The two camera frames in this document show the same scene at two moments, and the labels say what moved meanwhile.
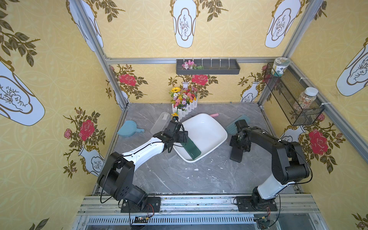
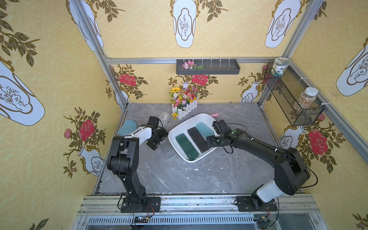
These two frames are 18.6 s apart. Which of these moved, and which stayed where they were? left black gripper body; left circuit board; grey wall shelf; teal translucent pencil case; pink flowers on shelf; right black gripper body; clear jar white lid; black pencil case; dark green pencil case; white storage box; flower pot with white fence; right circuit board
Moved: left black gripper body; right black gripper body; black pencil case; teal translucent pencil case
Stayed: left circuit board; grey wall shelf; clear jar white lid; flower pot with white fence; pink flowers on shelf; white storage box; right circuit board; dark green pencil case
